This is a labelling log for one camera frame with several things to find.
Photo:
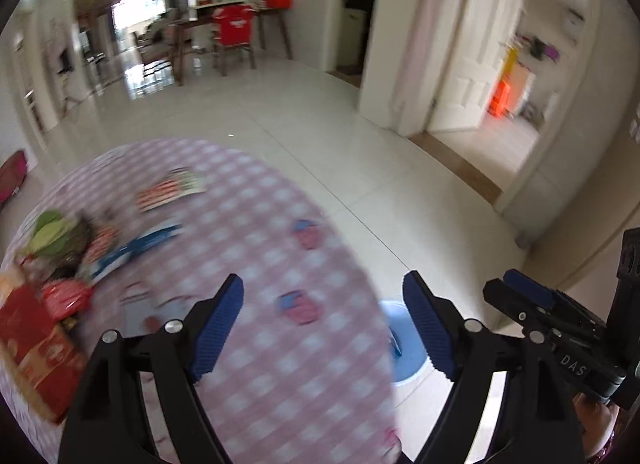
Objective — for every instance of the dark foil wrapper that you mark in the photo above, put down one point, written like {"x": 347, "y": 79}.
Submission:
{"x": 75, "y": 240}

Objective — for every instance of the orange striped packet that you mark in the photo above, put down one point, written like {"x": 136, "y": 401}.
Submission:
{"x": 100, "y": 242}

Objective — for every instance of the white door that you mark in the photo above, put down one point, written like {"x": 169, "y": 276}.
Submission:
{"x": 475, "y": 43}

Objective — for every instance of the chair with red cover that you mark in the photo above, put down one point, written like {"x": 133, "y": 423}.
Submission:
{"x": 232, "y": 23}

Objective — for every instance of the blue white wrapper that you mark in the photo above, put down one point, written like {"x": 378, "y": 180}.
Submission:
{"x": 140, "y": 244}

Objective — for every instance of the blue plastic bin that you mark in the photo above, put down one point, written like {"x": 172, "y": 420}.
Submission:
{"x": 400, "y": 339}

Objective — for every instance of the wooden chair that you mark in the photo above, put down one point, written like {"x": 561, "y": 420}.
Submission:
{"x": 147, "y": 46}

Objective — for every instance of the person's right hand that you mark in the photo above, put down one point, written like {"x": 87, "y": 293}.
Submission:
{"x": 595, "y": 424}

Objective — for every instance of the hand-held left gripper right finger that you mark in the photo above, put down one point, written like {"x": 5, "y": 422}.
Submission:
{"x": 430, "y": 329}

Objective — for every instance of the wooden dining table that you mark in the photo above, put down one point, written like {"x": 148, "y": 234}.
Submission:
{"x": 195, "y": 23}

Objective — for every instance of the red round snack packet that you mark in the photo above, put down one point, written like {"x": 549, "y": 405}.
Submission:
{"x": 65, "y": 296}

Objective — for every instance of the red green striped wrapper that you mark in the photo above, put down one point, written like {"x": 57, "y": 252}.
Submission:
{"x": 170, "y": 190}

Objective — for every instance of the red cardboard box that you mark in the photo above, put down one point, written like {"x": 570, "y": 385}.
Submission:
{"x": 35, "y": 344}

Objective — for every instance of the green snack packet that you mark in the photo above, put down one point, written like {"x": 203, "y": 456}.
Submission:
{"x": 47, "y": 234}

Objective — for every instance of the orange plastic stool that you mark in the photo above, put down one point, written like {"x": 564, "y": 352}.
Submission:
{"x": 500, "y": 99}

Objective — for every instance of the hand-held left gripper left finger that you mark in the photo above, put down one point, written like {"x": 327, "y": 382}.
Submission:
{"x": 220, "y": 329}

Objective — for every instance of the pink bench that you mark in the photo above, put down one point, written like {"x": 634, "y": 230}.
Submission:
{"x": 11, "y": 173}

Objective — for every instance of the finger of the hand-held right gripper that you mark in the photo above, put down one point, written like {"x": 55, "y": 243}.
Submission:
{"x": 502, "y": 296}
{"x": 530, "y": 289}

